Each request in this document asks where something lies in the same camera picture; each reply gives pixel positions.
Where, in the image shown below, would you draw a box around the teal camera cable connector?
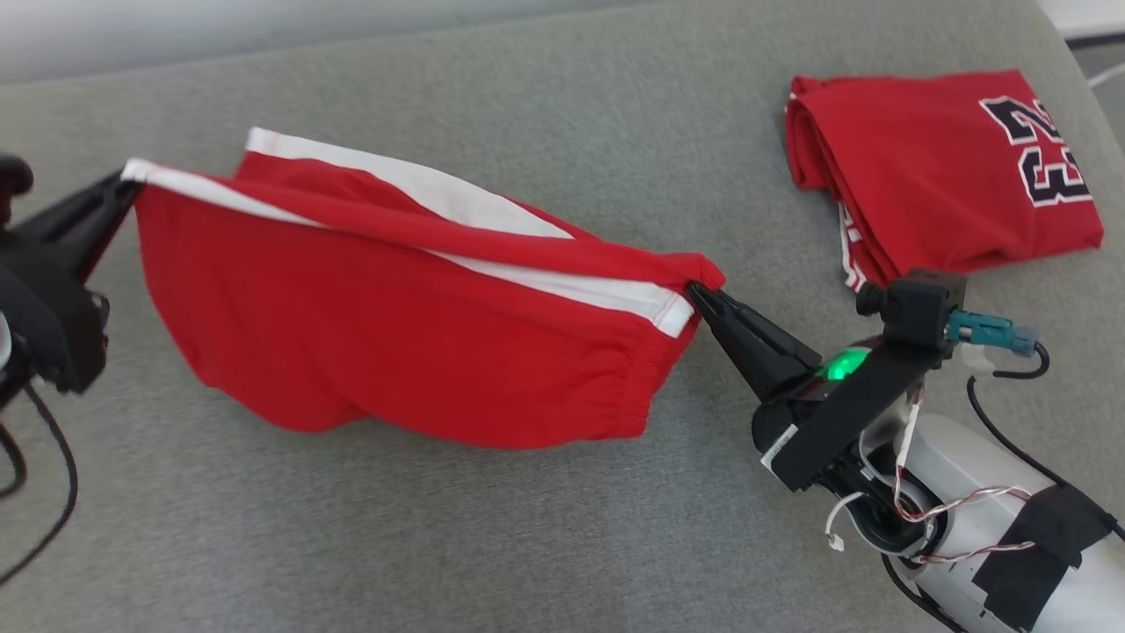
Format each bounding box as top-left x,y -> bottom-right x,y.
947,309 -> 1040,358

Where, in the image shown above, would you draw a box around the red white twisted wires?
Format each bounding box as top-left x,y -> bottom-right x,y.
824,387 -> 1038,565

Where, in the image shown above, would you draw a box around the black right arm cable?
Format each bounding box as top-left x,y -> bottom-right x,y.
965,341 -> 1125,539

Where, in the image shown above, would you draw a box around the red white basketball jersey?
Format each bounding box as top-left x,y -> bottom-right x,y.
784,70 -> 1105,293

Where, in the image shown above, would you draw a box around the red shorts white trim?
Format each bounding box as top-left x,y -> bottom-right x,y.
120,127 -> 727,452

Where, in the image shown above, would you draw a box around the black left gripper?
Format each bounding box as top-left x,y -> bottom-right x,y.
0,171 -> 143,405

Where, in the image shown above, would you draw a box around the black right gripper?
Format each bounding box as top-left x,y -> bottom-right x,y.
687,283 -> 946,491

